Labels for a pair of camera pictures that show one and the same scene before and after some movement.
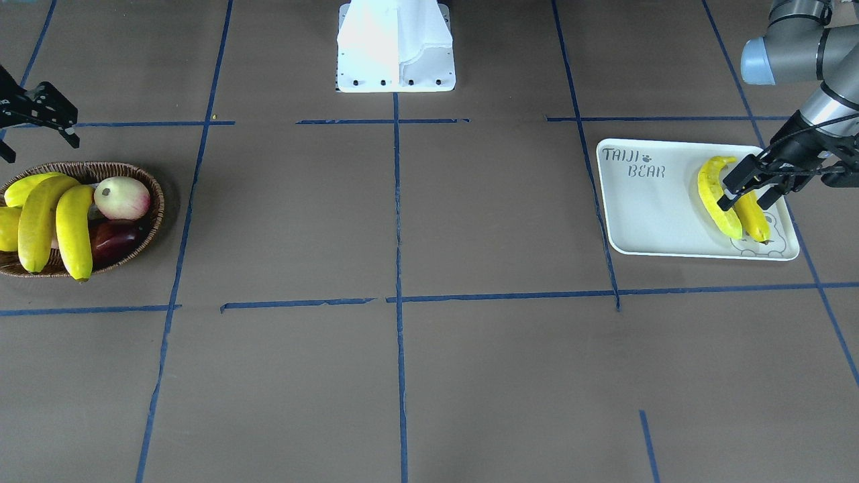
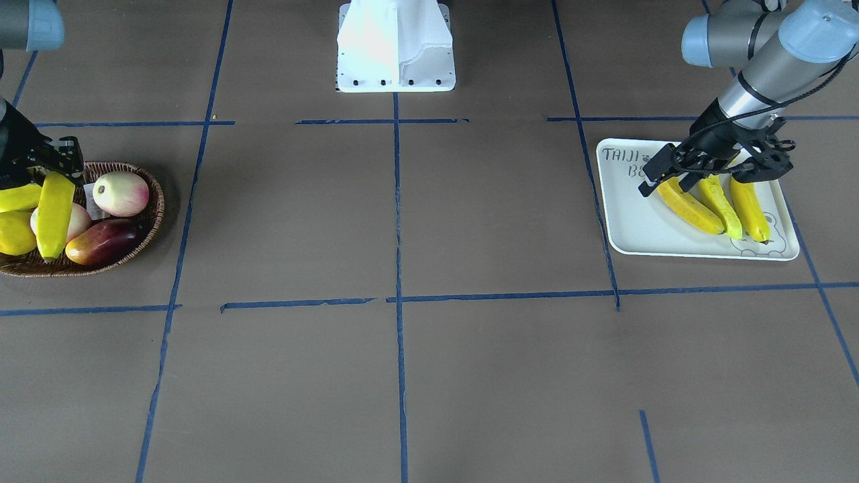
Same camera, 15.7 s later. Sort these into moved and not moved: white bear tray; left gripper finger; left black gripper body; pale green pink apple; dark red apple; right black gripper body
Moved: right black gripper body; left gripper finger; left black gripper body
Not moved: white bear tray; pale green pink apple; dark red apple
